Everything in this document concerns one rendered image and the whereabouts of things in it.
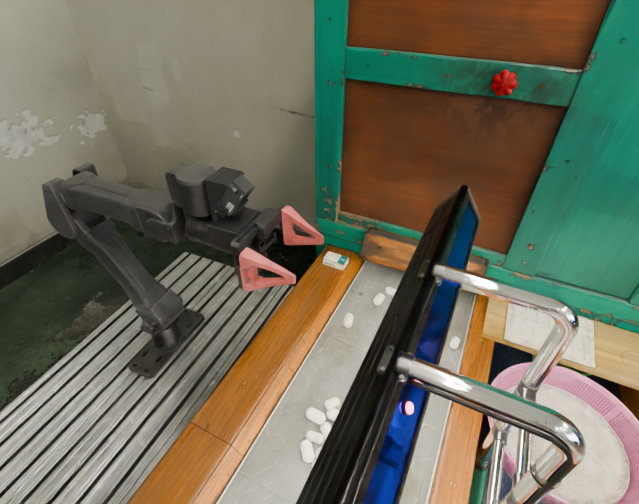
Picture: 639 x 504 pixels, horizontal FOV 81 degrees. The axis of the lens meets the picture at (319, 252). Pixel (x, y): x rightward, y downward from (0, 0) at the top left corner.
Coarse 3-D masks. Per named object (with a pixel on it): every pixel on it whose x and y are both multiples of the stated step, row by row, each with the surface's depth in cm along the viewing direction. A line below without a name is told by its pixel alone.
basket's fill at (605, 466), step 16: (544, 384) 76; (544, 400) 74; (560, 400) 74; (576, 400) 74; (576, 416) 72; (592, 416) 72; (512, 432) 69; (592, 432) 69; (608, 432) 69; (512, 448) 66; (544, 448) 66; (592, 448) 66; (608, 448) 67; (624, 448) 67; (592, 464) 65; (608, 464) 64; (624, 464) 65; (576, 480) 63; (592, 480) 63; (608, 480) 63; (624, 480) 63; (560, 496) 61; (576, 496) 61; (592, 496) 61; (608, 496) 61
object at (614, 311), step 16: (320, 224) 105; (336, 224) 103; (336, 240) 106; (352, 240) 103; (496, 272) 89; (512, 272) 87; (544, 288) 86; (560, 288) 84; (576, 288) 83; (576, 304) 84; (592, 304) 83; (608, 304) 81; (624, 304) 79; (608, 320) 83; (624, 320) 81
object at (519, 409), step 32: (480, 288) 44; (512, 288) 43; (576, 320) 41; (384, 352) 38; (544, 352) 46; (416, 384) 35; (448, 384) 34; (480, 384) 33; (512, 416) 32; (544, 416) 31; (480, 448) 64; (576, 448) 31; (480, 480) 64; (512, 480) 42; (544, 480) 35
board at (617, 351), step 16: (496, 304) 87; (496, 320) 84; (592, 320) 84; (496, 336) 80; (608, 336) 80; (624, 336) 80; (528, 352) 78; (608, 352) 77; (624, 352) 77; (576, 368) 75; (592, 368) 74; (608, 368) 74; (624, 368) 74; (624, 384) 72
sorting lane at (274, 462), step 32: (352, 288) 97; (384, 288) 97; (320, 352) 82; (352, 352) 82; (448, 352) 82; (320, 384) 76; (288, 416) 70; (256, 448) 66; (288, 448) 66; (416, 448) 66; (256, 480) 62; (288, 480) 62; (416, 480) 62
